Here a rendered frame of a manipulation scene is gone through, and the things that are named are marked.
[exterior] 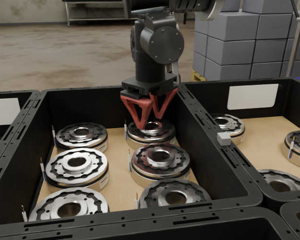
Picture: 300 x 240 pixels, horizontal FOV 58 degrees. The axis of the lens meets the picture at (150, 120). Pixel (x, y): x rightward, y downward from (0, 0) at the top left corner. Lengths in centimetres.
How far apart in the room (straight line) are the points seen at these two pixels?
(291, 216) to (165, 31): 28
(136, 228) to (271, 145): 42
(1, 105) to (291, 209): 56
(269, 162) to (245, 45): 260
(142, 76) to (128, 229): 31
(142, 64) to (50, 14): 1014
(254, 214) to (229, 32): 275
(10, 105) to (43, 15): 1002
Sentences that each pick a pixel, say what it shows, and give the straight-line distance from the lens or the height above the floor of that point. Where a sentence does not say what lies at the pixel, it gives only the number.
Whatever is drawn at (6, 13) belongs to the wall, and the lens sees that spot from 1081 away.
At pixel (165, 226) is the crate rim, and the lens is 27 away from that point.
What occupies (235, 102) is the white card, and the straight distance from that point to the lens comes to 69.
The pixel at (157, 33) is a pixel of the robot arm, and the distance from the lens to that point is 41.
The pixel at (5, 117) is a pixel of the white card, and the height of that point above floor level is 87.
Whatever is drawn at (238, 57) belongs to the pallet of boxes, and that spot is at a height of 47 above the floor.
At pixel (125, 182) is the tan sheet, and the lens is 47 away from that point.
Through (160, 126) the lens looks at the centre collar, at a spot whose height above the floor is 87.
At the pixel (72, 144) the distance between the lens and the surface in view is 53.
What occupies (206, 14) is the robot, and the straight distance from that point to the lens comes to 91.
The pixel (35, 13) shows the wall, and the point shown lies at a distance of 1066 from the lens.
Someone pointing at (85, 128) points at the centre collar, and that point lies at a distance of 57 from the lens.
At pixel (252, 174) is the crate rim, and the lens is 35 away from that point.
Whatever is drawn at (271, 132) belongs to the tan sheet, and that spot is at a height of 83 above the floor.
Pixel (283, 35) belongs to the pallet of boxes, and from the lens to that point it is 334.
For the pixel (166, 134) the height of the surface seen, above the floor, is 86.
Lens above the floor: 113
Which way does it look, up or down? 26 degrees down
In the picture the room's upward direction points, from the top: straight up
